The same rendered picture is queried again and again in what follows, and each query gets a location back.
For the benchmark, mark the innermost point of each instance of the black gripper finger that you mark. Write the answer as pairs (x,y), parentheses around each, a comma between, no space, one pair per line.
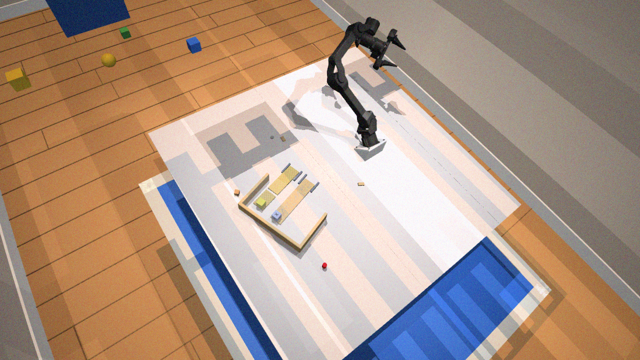
(397,42)
(387,63)

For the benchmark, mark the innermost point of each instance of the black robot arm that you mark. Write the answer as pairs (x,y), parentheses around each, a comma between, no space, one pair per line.
(362,34)

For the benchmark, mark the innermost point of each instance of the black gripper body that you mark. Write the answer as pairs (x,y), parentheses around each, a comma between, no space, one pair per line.
(378,45)

